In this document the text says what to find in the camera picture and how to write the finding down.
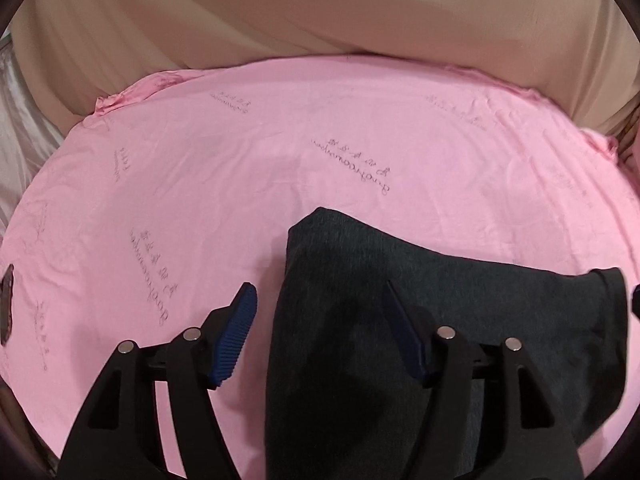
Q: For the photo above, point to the black smartphone with brown case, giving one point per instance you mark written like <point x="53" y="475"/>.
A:
<point x="6" y="289"/>

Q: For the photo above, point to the dark grey pants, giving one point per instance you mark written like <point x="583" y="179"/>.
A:
<point x="340" y="401"/>

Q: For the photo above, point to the pink bed sheet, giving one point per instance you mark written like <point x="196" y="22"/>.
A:
<point x="173" y="193"/>

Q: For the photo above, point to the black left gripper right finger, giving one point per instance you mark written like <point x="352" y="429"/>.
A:
<point x="489" y="413"/>

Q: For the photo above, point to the white satin curtain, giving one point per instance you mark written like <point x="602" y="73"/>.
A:
<point x="27" y="138"/>

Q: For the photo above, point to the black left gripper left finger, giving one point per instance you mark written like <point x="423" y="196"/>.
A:
<point x="150" y="402"/>

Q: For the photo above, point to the beige curtain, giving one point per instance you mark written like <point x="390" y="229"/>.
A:
<point x="582" y="54"/>

